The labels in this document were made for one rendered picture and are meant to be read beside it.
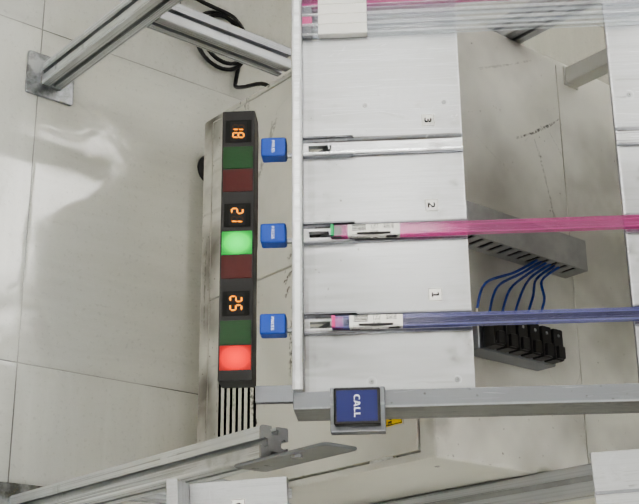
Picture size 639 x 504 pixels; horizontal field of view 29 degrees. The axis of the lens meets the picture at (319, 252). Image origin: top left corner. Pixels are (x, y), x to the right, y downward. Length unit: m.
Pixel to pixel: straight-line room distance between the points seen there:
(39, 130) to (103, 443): 0.54
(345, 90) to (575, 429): 0.66
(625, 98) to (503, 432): 0.51
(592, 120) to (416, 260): 0.78
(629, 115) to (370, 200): 0.32
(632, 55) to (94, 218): 1.01
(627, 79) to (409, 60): 0.26
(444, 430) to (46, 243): 0.78
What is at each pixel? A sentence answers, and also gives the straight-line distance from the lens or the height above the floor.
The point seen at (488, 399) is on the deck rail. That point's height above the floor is 0.87.
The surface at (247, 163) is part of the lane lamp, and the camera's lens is 1.52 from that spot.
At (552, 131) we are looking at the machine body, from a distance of 2.06.
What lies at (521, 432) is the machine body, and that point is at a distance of 1.81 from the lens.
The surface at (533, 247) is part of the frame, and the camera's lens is 1.86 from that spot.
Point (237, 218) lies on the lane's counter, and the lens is 1.49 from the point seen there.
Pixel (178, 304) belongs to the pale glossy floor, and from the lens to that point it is 2.23.
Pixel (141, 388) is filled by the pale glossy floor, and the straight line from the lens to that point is 2.15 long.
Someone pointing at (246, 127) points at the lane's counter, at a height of 0.66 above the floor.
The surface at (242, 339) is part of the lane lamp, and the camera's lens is 1.44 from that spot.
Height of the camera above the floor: 1.78
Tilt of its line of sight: 46 degrees down
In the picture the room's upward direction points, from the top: 67 degrees clockwise
